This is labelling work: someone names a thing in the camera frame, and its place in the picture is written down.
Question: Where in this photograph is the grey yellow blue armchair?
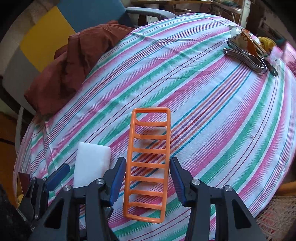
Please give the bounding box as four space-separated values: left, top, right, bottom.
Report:
1 1 174 150

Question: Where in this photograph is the orange snack wrapper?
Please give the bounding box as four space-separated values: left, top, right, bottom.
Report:
228 25 268 57

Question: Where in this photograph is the orange plastic rack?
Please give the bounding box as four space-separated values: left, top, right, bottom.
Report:
123 108 171 223

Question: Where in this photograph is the dark red cloth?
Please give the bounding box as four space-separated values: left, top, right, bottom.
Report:
24 21 134 115

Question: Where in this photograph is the gold tin tray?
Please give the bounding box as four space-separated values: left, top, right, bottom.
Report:
17 172 30 204

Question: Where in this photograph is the white foam block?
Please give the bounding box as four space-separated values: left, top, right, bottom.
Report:
73 142 111 188

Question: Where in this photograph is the wooden side desk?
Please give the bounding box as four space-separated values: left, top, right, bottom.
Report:
130 1 251 27

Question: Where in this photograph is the striped tablecloth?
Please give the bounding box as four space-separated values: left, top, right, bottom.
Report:
15 13 295 216

